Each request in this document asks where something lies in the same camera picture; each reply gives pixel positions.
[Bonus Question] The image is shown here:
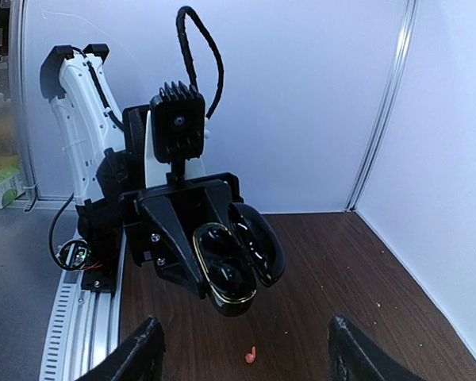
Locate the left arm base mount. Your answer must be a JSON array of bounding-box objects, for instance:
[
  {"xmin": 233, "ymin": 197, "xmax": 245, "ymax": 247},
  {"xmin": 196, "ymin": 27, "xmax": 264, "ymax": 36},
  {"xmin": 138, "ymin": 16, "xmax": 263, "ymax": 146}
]
[{"xmin": 54, "ymin": 235, "xmax": 120, "ymax": 293}]

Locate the black charging case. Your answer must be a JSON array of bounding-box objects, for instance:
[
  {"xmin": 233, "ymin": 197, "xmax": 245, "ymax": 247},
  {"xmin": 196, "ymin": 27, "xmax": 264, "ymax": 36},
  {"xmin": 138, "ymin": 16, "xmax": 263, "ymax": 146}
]
[{"xmin": 192, "ymin": 202, "xmax": 286, "ymax": 318}]

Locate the green white carton box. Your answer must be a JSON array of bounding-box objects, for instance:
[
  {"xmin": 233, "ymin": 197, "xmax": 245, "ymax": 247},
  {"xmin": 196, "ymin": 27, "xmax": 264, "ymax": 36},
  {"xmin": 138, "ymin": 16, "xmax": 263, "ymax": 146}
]
[{"xmin": 0, "ymin": 167, "xmax": 25, "ymax": 209}]

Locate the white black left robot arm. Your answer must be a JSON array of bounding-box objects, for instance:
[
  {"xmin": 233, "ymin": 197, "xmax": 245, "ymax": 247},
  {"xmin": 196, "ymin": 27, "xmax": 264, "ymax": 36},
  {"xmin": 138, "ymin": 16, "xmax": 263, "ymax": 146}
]
[{"xmin": 40, "ymin": 44, "xmax": 255, "ymax": 307}]

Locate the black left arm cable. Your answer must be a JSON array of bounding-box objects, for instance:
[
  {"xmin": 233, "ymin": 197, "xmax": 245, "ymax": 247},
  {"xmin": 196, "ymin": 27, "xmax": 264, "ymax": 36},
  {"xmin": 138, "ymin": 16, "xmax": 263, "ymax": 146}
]
[{"xmin": 174, "ymin": 5, "xmax": 225, "ymax": 120}]

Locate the aluminium front rail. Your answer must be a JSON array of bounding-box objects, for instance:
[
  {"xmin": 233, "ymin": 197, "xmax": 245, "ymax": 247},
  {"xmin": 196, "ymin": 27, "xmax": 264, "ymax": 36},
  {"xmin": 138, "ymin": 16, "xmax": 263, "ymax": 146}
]
[{"xmin": 38, "ymin": 234, "xmax": 126, "ymax": 380}]

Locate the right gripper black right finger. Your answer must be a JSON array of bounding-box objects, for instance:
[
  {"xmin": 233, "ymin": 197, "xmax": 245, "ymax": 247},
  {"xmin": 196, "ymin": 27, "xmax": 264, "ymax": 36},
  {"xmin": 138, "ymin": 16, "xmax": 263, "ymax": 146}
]
[{"xmin": 328, "ymin": 315, "xmax": 422, "ymax": 381}]

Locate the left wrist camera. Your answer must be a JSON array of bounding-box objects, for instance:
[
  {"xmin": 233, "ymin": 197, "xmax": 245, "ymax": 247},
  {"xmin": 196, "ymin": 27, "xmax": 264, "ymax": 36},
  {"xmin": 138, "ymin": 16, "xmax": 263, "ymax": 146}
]
[{"xmin": 144, "ymin": 81, "xmax": 205, "ymax": 188}]

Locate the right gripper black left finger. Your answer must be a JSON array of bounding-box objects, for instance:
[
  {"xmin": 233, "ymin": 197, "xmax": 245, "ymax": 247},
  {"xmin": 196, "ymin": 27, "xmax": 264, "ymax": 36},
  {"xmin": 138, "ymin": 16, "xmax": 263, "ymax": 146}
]
[{"xmin": 77, "ymin": 317, "xmax": 166, "ymax": 381}]

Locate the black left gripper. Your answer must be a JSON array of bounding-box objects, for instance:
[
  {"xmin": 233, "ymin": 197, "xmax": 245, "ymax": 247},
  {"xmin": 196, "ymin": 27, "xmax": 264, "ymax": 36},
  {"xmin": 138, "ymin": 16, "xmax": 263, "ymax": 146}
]
[{"xmin": 119, "ymin": 172, "xmax": 243, "ymax": 299}]

